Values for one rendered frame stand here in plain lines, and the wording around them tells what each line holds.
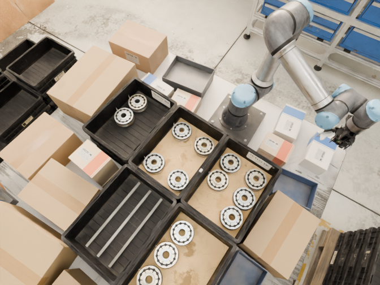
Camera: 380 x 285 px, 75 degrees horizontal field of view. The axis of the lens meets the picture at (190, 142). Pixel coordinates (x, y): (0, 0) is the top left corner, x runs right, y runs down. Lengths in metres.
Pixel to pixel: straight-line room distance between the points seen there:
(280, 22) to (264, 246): 0.89
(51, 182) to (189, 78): 0.96
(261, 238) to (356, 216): 1.35
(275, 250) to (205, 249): 0.29
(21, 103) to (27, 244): 1.31
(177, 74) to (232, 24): 1.68
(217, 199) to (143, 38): 1.09
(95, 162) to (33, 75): 1.22
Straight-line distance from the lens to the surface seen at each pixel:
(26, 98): 2.33
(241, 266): 1.32
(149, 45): 1.67
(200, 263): 1.17
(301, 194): 1.46
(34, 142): 1.47
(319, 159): 1.47
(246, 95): 1.30
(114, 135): 1.36
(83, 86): 1.49
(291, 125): 1.50
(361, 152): 2.66
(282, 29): 1.03
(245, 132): 1.45
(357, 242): 1.93
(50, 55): 2.37
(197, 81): 1.60
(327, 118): 1.04
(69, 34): 3.28
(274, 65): 1.27
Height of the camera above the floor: 2.00
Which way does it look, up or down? 65 degrees down
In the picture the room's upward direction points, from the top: 2 degrees clockwise
